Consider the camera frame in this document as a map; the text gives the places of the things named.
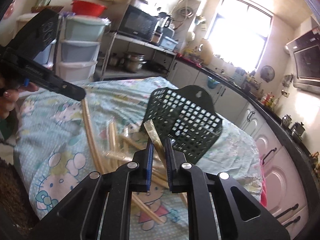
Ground long chopsticks pair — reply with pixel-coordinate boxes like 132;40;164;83
81;98;106;174

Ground dark green perforated utensil basket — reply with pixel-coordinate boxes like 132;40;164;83
143;85;223;164

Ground metal kitchen shelf rack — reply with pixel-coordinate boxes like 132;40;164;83
93;32;177;81

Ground white lower kitchen cabinets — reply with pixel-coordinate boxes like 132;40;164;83
167;60;309;238

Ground black kitchen countertop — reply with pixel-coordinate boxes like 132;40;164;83
175;55;319;213

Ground person's left hand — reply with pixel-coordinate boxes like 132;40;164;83
1;83;39;119

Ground plastic drawer storage tower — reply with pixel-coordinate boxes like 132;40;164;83
34;15;111;82

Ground Hello Kitty bedsheet table cover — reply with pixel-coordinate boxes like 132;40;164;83
14;77;267;239

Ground red plastic basin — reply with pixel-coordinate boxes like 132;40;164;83
71;0;107;17

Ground stainless steel pot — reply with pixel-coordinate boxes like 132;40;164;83
124;52;147;73

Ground black microwave oven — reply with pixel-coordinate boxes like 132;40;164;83
107;5;159;42

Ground blue plastic box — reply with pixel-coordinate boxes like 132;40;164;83
159;36;178;51

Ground metal kettle on counter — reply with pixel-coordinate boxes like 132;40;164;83
290;122;305;140

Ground black range hood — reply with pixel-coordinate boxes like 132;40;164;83
286;27;320;94

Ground small round wall fan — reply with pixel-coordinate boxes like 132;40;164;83
260;65;275;83

